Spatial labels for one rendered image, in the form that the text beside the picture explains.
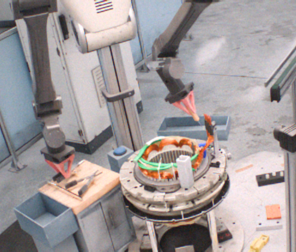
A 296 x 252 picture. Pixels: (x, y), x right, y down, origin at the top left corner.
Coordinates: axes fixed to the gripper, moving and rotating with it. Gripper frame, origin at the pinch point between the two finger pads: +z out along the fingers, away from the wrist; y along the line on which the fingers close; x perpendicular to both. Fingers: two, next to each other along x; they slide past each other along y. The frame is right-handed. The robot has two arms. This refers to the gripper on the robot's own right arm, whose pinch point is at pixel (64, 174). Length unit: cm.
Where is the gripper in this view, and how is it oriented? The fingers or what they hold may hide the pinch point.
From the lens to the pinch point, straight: 153.5
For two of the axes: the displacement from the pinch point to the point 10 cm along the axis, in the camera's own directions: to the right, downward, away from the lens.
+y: 7.4, 1.8, -6.5
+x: 6.5, -4.4, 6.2
